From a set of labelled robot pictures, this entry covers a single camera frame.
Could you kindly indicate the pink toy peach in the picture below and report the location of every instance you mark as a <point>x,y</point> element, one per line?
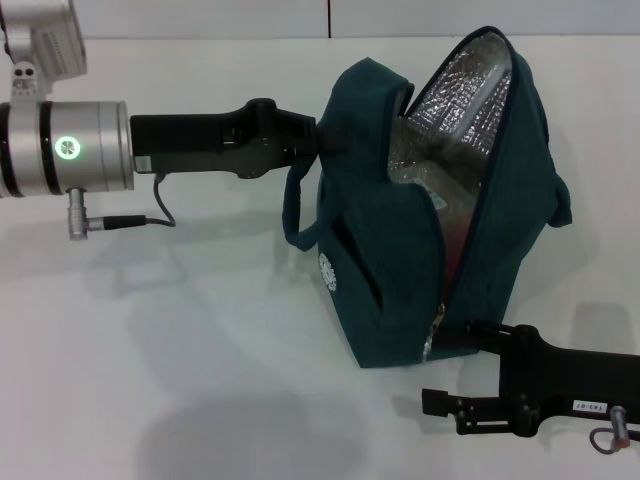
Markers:
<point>456,255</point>

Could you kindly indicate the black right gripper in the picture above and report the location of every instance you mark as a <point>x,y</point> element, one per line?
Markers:
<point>560,385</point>

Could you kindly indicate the dark teal insulated lunch bag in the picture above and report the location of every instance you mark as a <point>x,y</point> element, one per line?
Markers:
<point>515,200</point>

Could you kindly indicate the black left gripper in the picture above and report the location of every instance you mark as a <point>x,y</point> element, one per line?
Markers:
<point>200,142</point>

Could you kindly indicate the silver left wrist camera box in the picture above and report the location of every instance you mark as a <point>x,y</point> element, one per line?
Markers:
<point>55,30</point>

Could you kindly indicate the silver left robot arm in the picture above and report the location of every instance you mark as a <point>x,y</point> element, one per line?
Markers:
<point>100,145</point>

